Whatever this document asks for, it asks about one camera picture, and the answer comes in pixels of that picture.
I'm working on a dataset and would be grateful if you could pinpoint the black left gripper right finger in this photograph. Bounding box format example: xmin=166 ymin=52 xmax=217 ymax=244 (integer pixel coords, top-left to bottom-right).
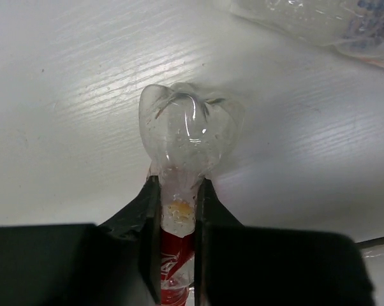
xmin=195 ymin=179 xmax=373 ymax=305

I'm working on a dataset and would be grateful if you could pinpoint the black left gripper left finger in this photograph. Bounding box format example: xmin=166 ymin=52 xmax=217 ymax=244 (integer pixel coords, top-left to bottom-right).
xmin=0 ymin=177 xmax=161 ymax=305

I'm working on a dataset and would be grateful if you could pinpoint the small red label bottle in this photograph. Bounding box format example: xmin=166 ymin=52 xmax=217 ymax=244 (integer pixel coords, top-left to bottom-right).
xmin=138 ymin=83 xmax=244 ymax=305

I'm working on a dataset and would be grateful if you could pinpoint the clear bottle blue label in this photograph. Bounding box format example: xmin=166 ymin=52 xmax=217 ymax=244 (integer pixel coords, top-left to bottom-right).
xmin=229 ymin=0 xmax=384 ymax=68

